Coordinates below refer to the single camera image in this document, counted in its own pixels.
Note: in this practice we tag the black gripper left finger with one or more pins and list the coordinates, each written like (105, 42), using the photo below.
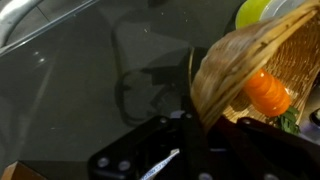
(133, 150)

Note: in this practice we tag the orange carrot with green top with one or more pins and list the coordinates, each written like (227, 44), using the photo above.
(266, 93)

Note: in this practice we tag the wooden cabinet side panel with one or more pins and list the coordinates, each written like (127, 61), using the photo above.
(16, 171)

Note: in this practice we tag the round wicker basket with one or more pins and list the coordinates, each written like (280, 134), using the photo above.
(240, 50)

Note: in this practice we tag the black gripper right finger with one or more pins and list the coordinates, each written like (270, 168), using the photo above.
(260, 153)

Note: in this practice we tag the white printed label strip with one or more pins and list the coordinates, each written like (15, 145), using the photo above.
(160, 165)

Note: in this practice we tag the yellow plastic container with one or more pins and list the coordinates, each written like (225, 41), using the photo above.
(250, 11)

